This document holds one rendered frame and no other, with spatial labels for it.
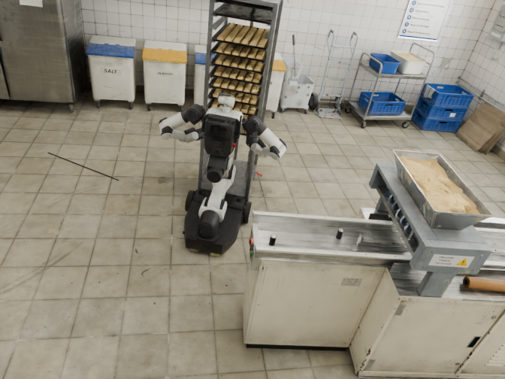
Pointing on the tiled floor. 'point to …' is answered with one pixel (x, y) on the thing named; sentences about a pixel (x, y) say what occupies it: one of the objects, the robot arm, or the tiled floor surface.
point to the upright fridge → (42, 52)
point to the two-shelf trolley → (394, 91)
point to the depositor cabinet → (430, 325)
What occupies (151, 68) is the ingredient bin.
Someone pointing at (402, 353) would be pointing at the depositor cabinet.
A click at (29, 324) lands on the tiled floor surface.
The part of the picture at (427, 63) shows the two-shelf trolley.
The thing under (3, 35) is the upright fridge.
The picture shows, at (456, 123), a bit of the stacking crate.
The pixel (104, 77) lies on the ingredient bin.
